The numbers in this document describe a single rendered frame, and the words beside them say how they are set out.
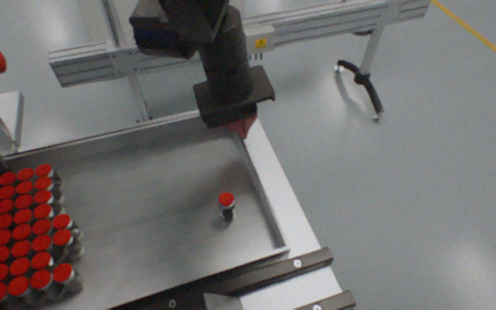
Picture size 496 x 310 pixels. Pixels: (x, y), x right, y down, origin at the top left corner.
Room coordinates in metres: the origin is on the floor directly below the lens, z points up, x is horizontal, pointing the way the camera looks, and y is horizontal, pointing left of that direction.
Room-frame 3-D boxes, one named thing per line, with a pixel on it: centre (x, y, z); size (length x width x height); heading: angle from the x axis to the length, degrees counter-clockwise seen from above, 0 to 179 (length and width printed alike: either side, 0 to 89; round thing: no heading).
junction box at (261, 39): (1.25, -0.06, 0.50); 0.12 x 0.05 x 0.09; 108
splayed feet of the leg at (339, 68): (1.50, -0.63, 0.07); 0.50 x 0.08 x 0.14; 18
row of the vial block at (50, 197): (0.21, 0.25, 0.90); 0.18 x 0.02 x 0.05; 19
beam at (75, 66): (1.31, -0.06, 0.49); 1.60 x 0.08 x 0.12; 108
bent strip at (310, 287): (0.12, -0.03, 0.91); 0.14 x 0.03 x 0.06; 107
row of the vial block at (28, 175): (0.20, 0.27, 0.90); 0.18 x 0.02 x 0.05; 19
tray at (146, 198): (0.24, 0.15, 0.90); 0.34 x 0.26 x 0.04; 109
